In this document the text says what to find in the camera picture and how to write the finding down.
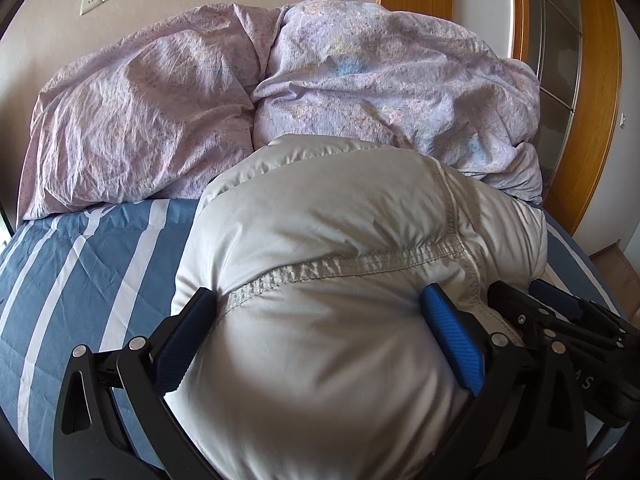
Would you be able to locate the white puffer down jacket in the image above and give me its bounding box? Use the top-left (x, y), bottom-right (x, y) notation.
top-left (166, 136), bottom-right (548, 479)

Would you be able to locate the blue white striped bedsheet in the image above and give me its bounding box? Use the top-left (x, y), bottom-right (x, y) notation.
top-left (1, 200), bottom-right (639, 479)

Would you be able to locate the glass panel door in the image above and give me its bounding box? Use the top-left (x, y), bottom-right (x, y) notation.
top-left (527, 0), bottom-right (582, 190)

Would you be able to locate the lilac crumpled duvet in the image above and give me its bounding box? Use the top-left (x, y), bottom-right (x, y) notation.
top-left (16, 0), bottom-right (542, 221)

